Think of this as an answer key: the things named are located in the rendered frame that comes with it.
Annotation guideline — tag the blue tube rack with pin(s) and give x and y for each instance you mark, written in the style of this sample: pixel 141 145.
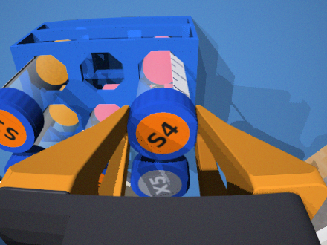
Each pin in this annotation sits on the blue tube rack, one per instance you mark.
pixel 125 42

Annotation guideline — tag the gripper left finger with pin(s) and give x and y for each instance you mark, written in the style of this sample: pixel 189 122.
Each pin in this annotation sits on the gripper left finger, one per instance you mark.
pixel 75 164

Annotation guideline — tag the blue flat mat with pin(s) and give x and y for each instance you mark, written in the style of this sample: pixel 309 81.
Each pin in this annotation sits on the blue flat mat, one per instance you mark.
pixel 262 64

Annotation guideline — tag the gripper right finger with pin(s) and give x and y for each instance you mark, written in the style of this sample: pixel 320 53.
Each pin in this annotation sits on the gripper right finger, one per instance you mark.
pixel 250 165

